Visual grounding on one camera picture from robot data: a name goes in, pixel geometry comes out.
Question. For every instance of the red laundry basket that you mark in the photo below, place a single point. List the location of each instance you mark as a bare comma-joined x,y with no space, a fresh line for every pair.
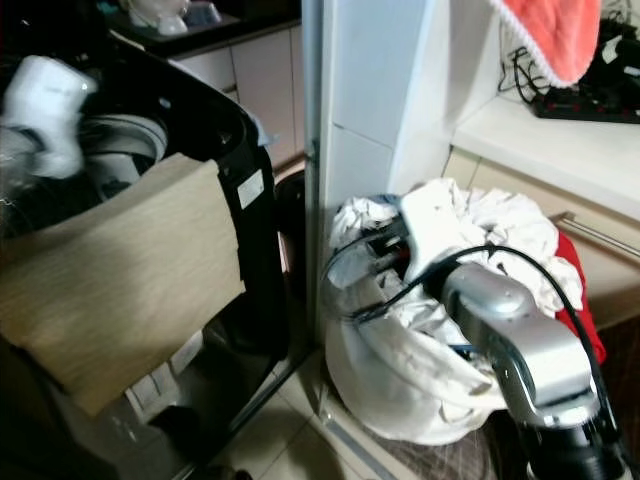
582,300

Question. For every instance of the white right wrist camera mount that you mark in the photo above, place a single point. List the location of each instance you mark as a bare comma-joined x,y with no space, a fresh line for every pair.
432,225

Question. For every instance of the black power strip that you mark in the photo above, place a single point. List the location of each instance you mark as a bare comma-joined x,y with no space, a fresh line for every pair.
590,108

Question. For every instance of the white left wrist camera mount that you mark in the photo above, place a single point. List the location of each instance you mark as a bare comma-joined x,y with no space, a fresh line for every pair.
50,105

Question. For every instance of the beige cloth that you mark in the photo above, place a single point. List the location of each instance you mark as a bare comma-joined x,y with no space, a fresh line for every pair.
120,290

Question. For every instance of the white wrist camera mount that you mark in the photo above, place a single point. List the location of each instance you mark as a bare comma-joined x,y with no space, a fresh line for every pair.
50,105
432,225

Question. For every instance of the black top-loading washing machine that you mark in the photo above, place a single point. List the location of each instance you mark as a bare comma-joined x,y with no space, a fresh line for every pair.
240,320

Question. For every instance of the white countertop appliance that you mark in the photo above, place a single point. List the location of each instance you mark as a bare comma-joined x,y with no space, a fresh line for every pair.
160,15

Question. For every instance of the white laundry pile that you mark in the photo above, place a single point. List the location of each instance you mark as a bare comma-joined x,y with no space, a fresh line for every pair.
390,380

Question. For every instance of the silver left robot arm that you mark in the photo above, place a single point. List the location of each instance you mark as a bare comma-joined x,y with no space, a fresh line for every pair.
18,165

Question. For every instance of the brown checked floor mat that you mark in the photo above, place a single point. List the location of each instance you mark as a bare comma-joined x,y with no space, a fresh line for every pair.
440,462

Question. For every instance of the orange towel with white trim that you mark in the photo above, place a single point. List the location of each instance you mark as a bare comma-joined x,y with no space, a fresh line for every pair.
555,35

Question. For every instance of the beige kitchen cabinet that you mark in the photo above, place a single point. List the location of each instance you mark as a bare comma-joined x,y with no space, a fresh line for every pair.
265,85

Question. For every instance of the white shelf unit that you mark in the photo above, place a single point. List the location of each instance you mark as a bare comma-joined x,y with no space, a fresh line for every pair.
380,90

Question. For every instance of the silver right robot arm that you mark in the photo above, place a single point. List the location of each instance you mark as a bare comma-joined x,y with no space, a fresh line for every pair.
525,340

